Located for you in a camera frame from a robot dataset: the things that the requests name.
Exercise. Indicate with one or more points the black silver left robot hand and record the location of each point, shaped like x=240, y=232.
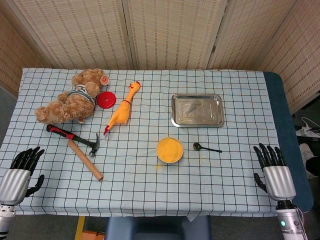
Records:
x=15, y=183

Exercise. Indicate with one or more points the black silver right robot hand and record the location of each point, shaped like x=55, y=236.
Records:
x=278, y=181

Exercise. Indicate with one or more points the black spoon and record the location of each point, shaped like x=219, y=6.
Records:
x=197, y=146

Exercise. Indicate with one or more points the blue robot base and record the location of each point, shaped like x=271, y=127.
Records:
x=155, y=228

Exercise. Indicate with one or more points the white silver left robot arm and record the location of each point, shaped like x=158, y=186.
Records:
x=6, y=220

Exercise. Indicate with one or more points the rectangular steel tray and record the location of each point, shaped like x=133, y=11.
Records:
x=197, y=110

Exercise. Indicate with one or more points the orange powder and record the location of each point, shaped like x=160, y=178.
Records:
x=170, y=150

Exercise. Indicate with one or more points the cream bowl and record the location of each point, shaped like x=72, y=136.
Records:
x=158, y=156

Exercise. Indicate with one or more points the blue padded table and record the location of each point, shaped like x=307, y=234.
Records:
x=282, y=120

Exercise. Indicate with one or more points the wooden rolling pin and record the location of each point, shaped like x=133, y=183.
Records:
x=87, y=163

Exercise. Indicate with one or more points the black red claw hammer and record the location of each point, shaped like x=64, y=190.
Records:
x=80, y=140

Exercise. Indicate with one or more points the orange box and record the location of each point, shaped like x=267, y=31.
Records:
x=92, y=236

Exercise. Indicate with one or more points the brown teddy bear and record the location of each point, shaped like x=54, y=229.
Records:
x=72, y=103

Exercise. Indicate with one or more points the blue checked tablecloth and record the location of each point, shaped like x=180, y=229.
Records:
x=140, y=190

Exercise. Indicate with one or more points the red plastic disc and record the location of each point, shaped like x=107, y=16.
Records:
x=110, y=101

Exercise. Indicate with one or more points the yellow rubber chicken toy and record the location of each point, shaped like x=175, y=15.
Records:
x=122, y=111

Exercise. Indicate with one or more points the woven folding screen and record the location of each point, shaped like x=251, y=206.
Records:
x=170, y=32

